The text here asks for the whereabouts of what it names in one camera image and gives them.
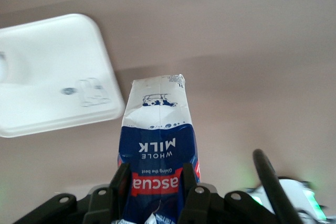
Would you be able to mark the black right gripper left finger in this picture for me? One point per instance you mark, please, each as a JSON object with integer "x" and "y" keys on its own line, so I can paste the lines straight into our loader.
{"x": 110, "y": 203}

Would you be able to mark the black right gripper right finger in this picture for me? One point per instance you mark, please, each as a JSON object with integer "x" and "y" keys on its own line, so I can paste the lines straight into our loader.
{"x": 194, "y": 203}

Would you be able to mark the blue white milk carton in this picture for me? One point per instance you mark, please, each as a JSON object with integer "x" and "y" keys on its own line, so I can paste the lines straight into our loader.
{"x": 157, "y": 134}

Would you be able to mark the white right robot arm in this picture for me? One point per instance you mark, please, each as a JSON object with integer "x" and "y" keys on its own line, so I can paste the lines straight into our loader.
{"x": 296, "y": 197}

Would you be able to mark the cream rectangular tray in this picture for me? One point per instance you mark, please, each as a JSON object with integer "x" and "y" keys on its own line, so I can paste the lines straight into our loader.
{"x": 52, "y": 77}

